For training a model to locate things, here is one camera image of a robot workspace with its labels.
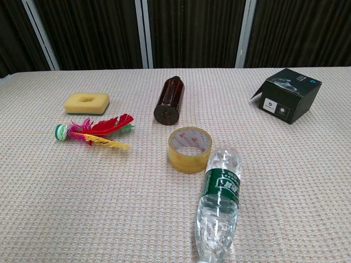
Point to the grey metal partition post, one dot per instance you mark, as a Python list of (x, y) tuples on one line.
[(41, 33), (244, 33), (146, 33)]

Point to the colourful feather shuttlecock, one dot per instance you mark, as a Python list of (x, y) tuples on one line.
[(102, 128)]

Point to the black cardboard box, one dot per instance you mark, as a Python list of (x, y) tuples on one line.
[(290, 98)]

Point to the clear packing tape roll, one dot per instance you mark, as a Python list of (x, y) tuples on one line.
[(189, 161)]

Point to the clear plastic water bottle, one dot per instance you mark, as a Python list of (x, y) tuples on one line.
[(219, 202)]

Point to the yellow sponge with green base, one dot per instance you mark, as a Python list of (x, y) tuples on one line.
[(86, 103)]

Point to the dark brown glass bottle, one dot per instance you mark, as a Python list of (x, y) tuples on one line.
[(170, 100)]

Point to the woven beige tablecloth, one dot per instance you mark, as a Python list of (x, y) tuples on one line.
[(109, 205)]

